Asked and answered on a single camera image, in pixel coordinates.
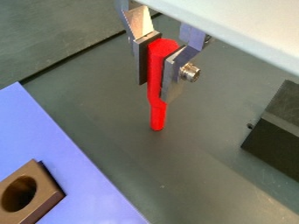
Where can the purple base board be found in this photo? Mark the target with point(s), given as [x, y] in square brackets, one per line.
[30, 136]

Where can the black stepped block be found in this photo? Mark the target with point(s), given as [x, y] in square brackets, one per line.
[272, 141]

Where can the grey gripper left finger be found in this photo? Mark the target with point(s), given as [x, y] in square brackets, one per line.
[141, 34]

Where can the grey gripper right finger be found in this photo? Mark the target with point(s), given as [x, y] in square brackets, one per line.
[177, 68]

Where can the brown L-shaped block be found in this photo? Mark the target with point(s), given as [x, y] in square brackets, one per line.
[29, 193]

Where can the red hexagonal peg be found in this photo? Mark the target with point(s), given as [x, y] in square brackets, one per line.
[158, 49]

